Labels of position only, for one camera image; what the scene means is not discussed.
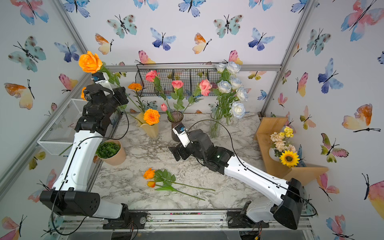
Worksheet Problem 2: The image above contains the orange carnation flower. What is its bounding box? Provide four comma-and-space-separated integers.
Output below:
128, 83, 146, 114

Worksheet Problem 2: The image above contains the orange ranunculus flower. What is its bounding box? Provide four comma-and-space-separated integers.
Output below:
143, 168, 215, 192

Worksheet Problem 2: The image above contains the orange marigold stem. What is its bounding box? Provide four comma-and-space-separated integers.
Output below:
143, 109, 161, 126

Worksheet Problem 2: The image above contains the orange rose flower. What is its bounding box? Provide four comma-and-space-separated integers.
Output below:
81, 87, 87, 101
79, 51, 121, 87

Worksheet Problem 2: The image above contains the pink rose pair stem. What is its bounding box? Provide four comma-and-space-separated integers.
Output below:
146, 71, 185, 111

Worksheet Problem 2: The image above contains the orange tulip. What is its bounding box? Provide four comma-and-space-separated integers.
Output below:
147, 181, 204, 201

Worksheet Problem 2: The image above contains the pink tulip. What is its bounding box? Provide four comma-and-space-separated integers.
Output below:
161, 104, 174, 122

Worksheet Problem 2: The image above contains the small white rosebud stem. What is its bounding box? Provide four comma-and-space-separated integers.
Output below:
213, 80, 232, 120

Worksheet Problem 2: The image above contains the pink rose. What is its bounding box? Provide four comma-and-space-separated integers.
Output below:
183, 79, 212, 112

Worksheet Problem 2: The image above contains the small white rose stem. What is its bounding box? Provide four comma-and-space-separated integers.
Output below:
223, 62, 241, 77

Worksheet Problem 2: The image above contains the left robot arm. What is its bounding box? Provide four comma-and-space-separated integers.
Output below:
40, 84, 128, 219

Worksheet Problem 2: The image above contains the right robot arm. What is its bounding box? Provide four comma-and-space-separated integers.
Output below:
170, 124, 305, 230

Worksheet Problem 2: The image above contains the yellow ruffled vase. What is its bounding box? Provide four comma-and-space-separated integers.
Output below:
136, 113, 159, 140

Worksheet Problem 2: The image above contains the purple glass vase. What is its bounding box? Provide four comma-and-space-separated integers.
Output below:
168, 111, 184, 142

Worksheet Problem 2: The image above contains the clear glass vase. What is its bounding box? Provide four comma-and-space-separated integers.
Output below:
209, 111, 222, 138

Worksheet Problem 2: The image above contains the potted green succulent plant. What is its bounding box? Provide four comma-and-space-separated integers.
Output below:
96, 140, 126, 166

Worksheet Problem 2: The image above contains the wooden corner shelf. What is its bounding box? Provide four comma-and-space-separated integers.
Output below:
254, 117, 329, 186

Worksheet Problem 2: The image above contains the sunflower bouquet in vase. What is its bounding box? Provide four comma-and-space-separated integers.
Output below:
269, 126, 301, 168

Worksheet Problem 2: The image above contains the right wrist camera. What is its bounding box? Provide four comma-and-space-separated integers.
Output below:
173, 123, 191, 148

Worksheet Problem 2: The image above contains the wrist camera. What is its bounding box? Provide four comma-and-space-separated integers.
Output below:
173, 123, 191, 148
92, 72, 113, 90

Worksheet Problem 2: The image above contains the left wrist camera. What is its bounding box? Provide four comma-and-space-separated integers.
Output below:
92, 72, 113, 90

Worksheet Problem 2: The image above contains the black wire wall basket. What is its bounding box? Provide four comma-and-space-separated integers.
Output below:
134, 62, 228, 98

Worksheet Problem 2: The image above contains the white mesh wall basket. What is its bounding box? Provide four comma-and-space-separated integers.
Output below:
37, 98, 121, 157

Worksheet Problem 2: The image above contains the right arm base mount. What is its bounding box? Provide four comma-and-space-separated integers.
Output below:
226, 201, 270, 229

